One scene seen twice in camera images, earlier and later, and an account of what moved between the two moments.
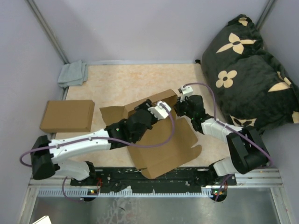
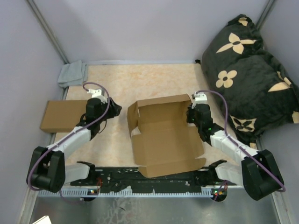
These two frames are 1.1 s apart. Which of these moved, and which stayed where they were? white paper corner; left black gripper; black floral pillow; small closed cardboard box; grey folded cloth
Moved: left black gripper
Stayed: black floral pillow; small closed cardboard box; white paper corner; grey folded cloth
